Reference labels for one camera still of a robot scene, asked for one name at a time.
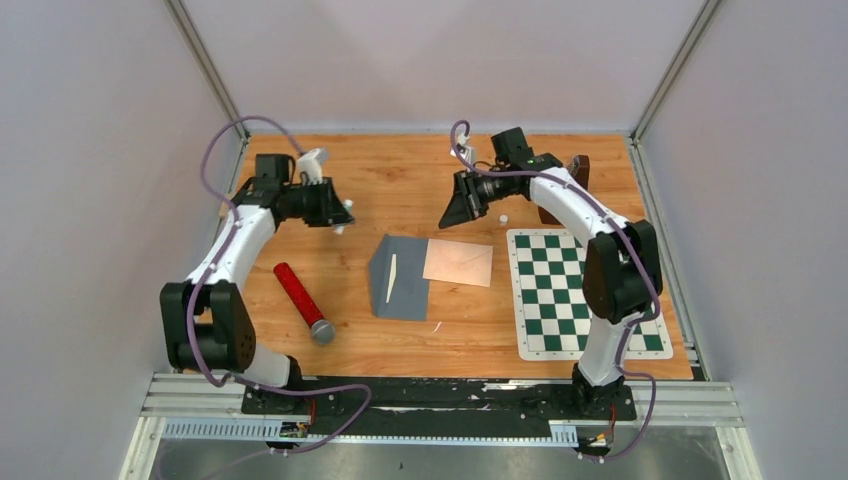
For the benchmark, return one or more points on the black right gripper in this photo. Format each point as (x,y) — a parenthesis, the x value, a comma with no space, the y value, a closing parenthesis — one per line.
(464,204)

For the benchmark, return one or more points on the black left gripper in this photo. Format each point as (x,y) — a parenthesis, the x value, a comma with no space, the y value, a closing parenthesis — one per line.
(332,210)

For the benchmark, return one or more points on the green white glue stick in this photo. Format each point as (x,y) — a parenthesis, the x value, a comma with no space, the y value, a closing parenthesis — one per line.
(344,220)

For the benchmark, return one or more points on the cream pink envelope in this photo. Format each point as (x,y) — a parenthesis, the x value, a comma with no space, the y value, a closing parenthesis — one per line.
(458,262)

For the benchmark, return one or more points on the grey envelope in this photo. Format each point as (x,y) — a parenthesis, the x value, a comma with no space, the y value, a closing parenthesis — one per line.
(409,299)

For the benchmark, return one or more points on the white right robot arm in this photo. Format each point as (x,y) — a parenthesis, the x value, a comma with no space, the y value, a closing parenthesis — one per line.
(622,278)

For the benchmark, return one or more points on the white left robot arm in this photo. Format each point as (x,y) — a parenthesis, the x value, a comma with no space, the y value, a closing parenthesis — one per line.
(205,319)

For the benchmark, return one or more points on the red microphone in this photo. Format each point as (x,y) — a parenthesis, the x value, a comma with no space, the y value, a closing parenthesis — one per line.
(321,330)

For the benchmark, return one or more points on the green white chessboard mat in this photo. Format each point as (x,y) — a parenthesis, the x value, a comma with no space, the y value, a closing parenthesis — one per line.
(552,318)

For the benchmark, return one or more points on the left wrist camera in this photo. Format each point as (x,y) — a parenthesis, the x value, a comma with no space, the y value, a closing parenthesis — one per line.
(310,166)

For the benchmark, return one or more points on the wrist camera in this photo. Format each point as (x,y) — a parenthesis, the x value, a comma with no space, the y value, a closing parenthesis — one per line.
(463,151)
(310,166)

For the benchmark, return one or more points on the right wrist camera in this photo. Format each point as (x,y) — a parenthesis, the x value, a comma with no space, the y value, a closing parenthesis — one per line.
(463,151)

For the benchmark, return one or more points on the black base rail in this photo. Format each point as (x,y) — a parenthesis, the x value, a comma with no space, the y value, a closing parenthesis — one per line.
(437,407)

